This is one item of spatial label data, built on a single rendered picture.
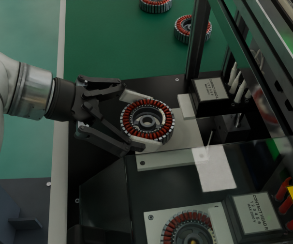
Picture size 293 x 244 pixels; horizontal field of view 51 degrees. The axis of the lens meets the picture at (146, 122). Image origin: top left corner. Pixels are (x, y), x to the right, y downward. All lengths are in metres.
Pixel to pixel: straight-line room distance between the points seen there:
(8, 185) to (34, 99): 1.12
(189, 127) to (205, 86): 0.14
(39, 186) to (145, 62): 0.89
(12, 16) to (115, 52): 1.75
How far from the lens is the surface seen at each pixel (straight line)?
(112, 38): 0.98
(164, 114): 0.63
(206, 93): 0.59
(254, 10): 0.47
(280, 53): 0.41
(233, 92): 0.62
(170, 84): 0.81
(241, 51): 0.50
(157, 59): 0.90
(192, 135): 0.69
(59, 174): 0.70
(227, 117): 0.68
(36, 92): 0.52
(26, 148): 1.71
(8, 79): 0.52
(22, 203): 1.54
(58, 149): 0.73
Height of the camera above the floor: 1.35
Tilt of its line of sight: 53 degrees down
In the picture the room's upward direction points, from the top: straight up
